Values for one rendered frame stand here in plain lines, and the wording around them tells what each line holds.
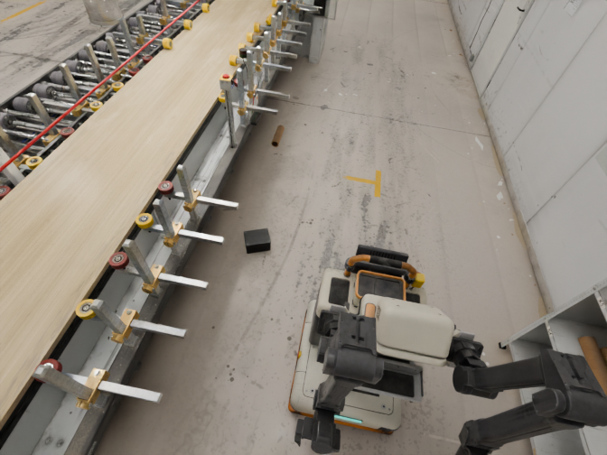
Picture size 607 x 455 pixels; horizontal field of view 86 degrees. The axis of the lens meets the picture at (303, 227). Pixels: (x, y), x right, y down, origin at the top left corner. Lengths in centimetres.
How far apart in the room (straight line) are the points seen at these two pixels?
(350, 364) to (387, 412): 143
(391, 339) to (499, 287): 220
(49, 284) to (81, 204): 47
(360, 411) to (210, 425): 88
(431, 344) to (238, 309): 168
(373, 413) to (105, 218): 175
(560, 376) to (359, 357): 39
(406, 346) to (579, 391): 39
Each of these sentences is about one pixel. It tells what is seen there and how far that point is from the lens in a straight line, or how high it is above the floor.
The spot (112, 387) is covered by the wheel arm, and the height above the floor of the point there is 83.
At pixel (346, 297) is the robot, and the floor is 81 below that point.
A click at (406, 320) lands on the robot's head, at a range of 101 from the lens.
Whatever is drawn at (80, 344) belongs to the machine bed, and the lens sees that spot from 182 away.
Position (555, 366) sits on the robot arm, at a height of 162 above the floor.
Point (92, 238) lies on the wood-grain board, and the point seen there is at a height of 90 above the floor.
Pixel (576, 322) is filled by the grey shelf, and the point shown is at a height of 52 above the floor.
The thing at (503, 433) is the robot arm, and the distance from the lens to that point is 103.
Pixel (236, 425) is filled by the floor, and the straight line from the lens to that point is 227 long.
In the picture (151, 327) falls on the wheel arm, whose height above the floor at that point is 84.
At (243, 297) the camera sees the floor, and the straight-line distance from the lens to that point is 251.
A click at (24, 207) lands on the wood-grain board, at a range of 219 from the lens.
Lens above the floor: 225
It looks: 51 degrees down
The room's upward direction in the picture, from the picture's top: 8 degrees clockwise
